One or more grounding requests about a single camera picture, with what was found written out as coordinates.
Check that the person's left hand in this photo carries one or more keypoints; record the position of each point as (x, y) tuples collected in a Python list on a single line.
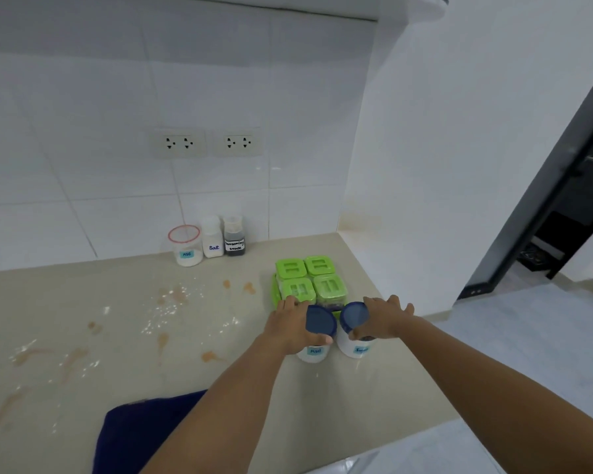
[(286, 325)]

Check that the person's right hand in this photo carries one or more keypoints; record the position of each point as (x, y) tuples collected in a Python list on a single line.
[(388, 318)]

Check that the person's left thumb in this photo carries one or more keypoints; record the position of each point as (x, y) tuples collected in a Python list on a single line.
[(322, 341)]

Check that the person's right thumb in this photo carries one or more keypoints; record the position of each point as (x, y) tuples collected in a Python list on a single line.
[(359, 334)]

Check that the blue-lidded jar of white crystals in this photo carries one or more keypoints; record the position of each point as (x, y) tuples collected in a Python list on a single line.
[(320, 323)]

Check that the blue-lidded jar of white powder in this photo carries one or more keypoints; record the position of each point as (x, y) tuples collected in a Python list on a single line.
[(354, 315)]

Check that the person's right forearm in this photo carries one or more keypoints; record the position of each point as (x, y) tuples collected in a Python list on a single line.
[(499, 389)]

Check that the person's left forearm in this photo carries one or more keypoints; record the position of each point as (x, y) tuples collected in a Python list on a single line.
[(217, 414)]

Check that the green-lidded clear container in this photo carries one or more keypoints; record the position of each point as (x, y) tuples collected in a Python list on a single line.
[(330, 286), (299, 289), (290, 269), (319, 265)]

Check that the green plastic tray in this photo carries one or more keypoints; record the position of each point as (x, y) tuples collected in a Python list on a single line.
[(274, 292)]

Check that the clear bottle of dark sauce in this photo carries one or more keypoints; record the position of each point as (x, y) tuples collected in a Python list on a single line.
[(234, 239)]

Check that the white-capped bottle of white powder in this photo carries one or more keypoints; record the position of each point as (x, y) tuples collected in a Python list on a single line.
[(212, 239)]

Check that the red-rimmed clear jar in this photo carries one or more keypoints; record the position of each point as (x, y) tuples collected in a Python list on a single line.
[(186, 247)]

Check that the dark blue cloth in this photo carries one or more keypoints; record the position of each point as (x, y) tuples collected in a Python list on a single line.
[(138, 434)]

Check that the black door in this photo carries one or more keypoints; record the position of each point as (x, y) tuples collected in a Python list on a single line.
[(548, 192)]

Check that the white overhead shelf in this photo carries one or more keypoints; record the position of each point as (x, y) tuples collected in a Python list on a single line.
[(415, 7)]

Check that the white double wall socket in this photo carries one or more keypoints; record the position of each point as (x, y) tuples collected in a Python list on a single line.
[(239, 142), (179, 143)]

